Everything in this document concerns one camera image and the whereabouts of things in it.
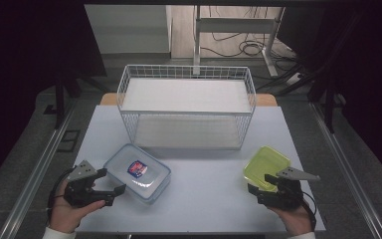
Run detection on black curtain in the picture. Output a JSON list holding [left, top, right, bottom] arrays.
[[277, 0, 382, 192], [0, 0, 107, 195]]

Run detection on green lidded food container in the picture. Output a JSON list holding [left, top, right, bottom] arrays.
[[243, 144, 292, 193]]

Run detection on clear food container blue rim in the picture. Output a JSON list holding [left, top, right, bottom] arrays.
[[102, 142, 172, 205]]

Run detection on black stand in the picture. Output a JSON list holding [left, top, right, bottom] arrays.
[[255, 13, 362, 134], [53, 64, 109, 131]]

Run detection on white wire shelf rack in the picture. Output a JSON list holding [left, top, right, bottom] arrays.
[[115, 64, 258, 151]]

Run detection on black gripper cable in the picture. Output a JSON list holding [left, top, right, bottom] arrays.
[[298, 189, 318, 232], [47, 167, 77, 227]]

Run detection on white metal desk frame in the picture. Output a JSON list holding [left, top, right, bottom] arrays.
[[193, 5, 287, 79]]

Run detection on person's right hand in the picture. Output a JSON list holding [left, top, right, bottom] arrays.
[[268, 200, 313, 237]]

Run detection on wooden table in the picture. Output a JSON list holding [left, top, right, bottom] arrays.
[[98, 92, 279, 108]]

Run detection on black floor cables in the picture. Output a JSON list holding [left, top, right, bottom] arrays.
[[200, 5, 300, 81]]

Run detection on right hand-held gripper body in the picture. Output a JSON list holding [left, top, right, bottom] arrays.
[[258, 166, 321, 212]]

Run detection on white cabinet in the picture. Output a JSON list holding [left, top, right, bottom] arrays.
[[84, 4, 174, 55]]

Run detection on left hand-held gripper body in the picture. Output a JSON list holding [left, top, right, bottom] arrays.
[[63, 159, 106, 209]]

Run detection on white power strip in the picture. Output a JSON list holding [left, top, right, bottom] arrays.
[[285, 72, 305, 88]]

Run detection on metal floor rail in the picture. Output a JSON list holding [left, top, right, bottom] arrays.
[[0, 99, 78, 239], [308, 100, 382, 239]]

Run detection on black floor frame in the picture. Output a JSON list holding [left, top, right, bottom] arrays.
[[56, 128, 82, 154]]

